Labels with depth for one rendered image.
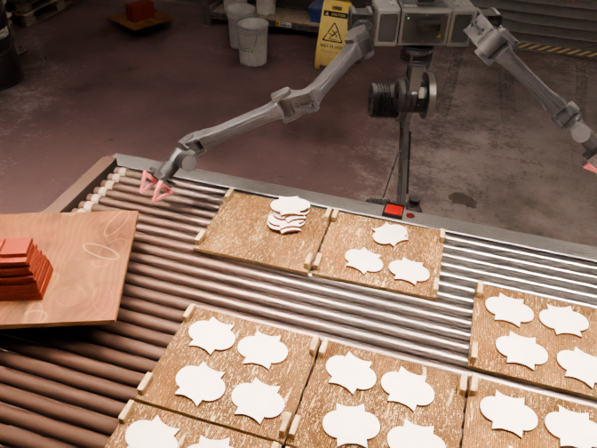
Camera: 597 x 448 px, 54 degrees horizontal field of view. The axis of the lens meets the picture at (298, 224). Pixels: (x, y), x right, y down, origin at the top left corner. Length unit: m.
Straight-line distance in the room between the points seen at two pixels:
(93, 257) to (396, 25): 1.42
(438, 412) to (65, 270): 1.15
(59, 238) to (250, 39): 3.87
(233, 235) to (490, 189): 2.48
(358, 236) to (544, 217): 2.16
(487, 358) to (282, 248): 0.75
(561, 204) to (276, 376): 2.95
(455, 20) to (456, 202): 1.77
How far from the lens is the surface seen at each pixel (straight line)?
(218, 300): 1.87
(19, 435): 1.70
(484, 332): 1.85
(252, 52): 5.64
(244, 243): 2.04
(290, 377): 1.65
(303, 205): 2.11
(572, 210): 4.22
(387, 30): 2.43
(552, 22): 6.58
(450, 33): 2.49
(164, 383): 1.66
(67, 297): 1.80
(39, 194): 4.17
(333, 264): 1.97
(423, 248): 2.08
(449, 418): 1.63
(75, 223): 2.06
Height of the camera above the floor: 2.25
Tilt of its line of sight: 38 degrees down
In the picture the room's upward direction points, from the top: 2 degrees clockwise
